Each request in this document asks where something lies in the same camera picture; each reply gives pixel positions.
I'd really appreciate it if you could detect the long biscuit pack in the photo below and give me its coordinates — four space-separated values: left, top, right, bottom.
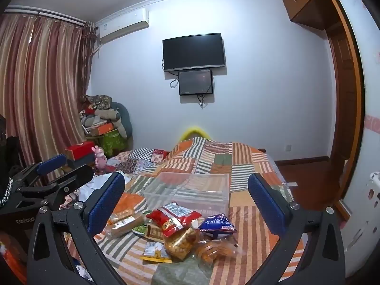
105 208 134 224

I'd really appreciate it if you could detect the yellow plastic object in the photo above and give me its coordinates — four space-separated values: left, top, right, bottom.
180 126 213 142

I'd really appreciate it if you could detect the small black wall monitor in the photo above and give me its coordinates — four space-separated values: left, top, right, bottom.
178 69 214 96

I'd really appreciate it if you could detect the striped patchwork quilt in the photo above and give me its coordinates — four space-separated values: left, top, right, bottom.
64 137 306 285

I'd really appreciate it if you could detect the checkered patchwork blanket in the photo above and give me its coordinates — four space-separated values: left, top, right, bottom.
107 147 171 176

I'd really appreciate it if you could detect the orange box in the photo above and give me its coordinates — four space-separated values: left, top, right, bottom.
87 124 115 137

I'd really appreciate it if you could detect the white air conditioner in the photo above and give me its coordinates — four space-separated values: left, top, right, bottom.
95 7 150 43

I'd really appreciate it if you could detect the clear plastic container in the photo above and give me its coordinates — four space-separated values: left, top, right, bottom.
142 171 230 218

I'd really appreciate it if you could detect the red box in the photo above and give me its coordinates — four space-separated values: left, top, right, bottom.
65 141 97 162

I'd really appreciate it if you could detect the teal cushion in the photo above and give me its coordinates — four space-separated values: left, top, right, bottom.
110 102 134 139

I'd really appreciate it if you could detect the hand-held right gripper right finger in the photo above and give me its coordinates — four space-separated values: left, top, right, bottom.
246 173 346 285

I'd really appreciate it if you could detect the clear bag of orange crackers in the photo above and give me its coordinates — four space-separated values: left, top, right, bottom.
163 227 203 261

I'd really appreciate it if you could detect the red snack packet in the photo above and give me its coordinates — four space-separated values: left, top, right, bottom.
146 202 202 238

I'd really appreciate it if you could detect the wooden overhead cabinet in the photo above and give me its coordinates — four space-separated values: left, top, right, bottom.
281 0 339 31

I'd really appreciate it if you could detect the yellow fries snack packet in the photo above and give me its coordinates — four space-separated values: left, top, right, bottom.
140 241 173 263

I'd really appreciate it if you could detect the white wardrobe door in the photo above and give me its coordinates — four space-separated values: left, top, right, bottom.
332 0 380 280

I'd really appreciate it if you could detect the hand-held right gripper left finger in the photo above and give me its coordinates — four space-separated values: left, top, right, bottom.
27 171 131 285

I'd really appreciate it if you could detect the striped brown curtain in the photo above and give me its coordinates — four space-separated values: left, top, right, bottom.
0 13 97 167

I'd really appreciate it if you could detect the pink plush toy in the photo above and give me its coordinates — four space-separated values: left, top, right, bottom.
93 145 108 167

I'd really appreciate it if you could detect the white cloth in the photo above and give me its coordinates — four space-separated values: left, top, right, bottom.
78 173 115 195

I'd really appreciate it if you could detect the green box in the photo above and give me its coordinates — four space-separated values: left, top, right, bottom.
99 131 127 158

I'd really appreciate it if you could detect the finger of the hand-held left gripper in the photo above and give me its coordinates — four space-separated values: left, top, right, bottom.
9 154 67 190
18 165 95 205

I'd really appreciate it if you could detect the wooden wardrobe frame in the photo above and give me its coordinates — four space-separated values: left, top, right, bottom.
323 0 366 223

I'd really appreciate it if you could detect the white curtain rail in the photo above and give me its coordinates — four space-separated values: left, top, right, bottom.
5 5 96 28

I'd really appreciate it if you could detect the large black wall television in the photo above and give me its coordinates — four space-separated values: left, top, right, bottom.
162 33 226 72

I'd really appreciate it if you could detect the blue snack packet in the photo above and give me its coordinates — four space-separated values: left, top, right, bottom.
197 214 237 234

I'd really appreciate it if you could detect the tan biscuit pack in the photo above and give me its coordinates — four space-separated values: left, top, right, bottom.
110 215 147 238

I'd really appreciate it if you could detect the green pea snack packet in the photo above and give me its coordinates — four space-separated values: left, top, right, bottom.
131 224 149 237

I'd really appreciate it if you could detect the grey plush toy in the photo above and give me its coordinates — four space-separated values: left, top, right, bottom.
81 108 128 139

